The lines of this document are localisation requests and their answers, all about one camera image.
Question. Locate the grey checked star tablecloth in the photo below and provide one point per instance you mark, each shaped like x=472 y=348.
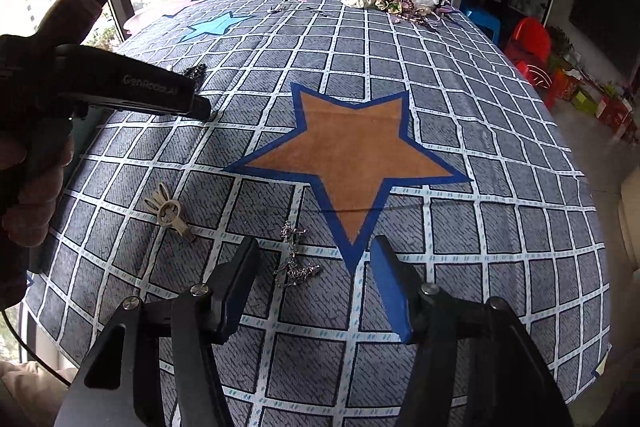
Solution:
x=500 y=232

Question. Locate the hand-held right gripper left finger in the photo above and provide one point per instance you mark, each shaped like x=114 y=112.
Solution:
x=235 y=292

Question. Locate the black glitter hair clip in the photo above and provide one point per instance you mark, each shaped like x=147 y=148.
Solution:
x=196 y=72

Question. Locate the pile of hair accessories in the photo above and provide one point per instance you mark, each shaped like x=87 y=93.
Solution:
x=417 y=2

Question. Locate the small silver hair pin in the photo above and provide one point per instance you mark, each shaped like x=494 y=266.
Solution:
x=277 y=8

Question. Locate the pink plastic basin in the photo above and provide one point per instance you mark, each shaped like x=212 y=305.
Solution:
x=140 y=19

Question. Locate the red plastic stool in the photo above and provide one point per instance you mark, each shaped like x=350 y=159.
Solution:
x=532 y=42

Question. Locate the blue plastic stool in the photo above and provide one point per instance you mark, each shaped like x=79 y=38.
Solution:
x=482 y=19

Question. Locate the small dark hair pin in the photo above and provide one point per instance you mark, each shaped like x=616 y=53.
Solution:
x=320 y=12

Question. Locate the dark wall screen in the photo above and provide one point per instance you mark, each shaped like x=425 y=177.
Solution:
x=610 y=7

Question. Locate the cream round tub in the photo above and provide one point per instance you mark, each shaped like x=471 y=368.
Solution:
x=631 y=217

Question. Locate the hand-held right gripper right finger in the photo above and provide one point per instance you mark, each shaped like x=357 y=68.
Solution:
x=392 y=292

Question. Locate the row of colourful boxes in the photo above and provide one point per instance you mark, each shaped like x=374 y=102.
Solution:
x=600 y=102

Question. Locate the person's left hand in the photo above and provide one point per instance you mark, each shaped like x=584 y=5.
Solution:
x=35 y=217

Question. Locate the beige hand-shaped hair clip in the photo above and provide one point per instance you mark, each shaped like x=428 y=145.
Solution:
x=165 y=219

